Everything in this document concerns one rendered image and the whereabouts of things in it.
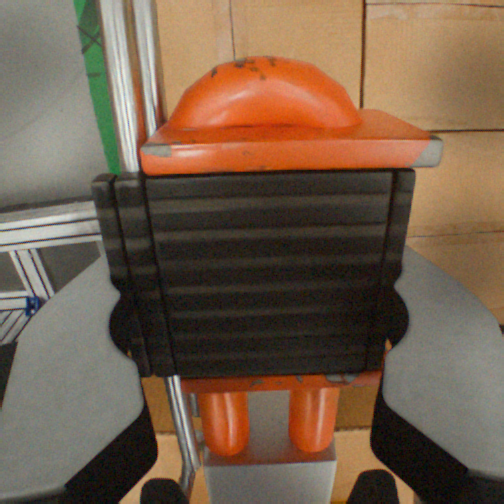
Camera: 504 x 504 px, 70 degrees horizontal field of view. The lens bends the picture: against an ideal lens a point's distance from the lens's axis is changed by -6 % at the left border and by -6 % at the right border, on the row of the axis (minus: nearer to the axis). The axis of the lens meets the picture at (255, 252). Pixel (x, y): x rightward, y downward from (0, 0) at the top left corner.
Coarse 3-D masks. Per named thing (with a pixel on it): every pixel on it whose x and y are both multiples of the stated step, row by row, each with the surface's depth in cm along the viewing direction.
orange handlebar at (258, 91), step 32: (224, 64) 10; (256, 64) 10; (288, 64) 10; (192, 96) 10; (224, 96) 10; (256, 96) 10; (288, 96) 10; (320, 96) 10; (192, 128) 10; (224, 128) 10; (224, 416) 15; (320, 416) 16; (224, 448) 16; (320, 448) 17
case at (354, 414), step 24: (144, 384) 43; (168, 408) 40; (360, 408) 40; (168, 432) 38; (336, 432) 38; (360, 432) 38; (168, 456) 39; (360, 456) 40; (144, 480) 41; (336, 480) 42
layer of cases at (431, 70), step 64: (192, 0) 52; (256, 0) 53; (320, 0) 53; (384, 0) 53; (448, 0) 52; (192, 64) 57; (320, 64) 57; (384, 64) 57; (448, 64) 57; (448, 128) 62; (448, 192) 68; (448, 256) 75
